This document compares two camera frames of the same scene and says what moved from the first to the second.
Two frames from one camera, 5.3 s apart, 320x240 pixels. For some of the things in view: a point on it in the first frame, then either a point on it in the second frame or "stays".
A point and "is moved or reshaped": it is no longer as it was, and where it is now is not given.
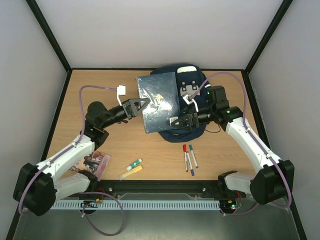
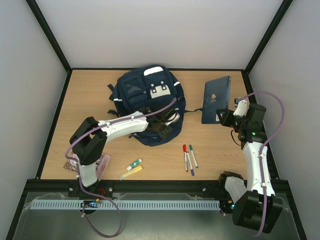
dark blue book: [161, 89] is moved or reshaped
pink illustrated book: [95, 162] stays
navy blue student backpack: [191, 83] to [146, 87]
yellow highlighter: [130, 172] stays
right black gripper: [195, 120] to [224, 117]
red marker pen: [184, 150] stays
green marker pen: [193, 156] stays
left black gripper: [131, 114] to [163, 134]
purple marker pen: [190, 164] stays
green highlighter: [134, 164] stays
